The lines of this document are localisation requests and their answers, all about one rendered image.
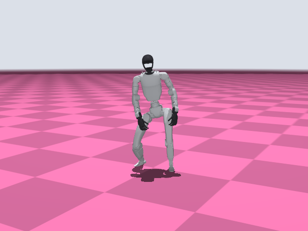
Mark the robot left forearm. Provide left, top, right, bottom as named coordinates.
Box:
left=171, top=89, right=179, bottom=112

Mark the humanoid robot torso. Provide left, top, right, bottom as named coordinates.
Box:
left=140, top=70, right=163, bottom=118

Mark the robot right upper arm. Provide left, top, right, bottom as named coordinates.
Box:
left=132, top=75, right=141, bottom=101

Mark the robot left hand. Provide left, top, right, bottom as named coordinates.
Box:
left=168, top=107, right=178, bottom=126

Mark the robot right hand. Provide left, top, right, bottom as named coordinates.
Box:
left=136, top=112, right=148, bottom=130

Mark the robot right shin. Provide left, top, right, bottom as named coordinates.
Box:
left=132, top=145, right=144, bottom=162

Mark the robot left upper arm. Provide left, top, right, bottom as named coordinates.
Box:
left=159, top=72, right=174, bottom=96

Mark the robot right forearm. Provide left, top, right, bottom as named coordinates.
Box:
left=132, top=95, right=141, bottom=118

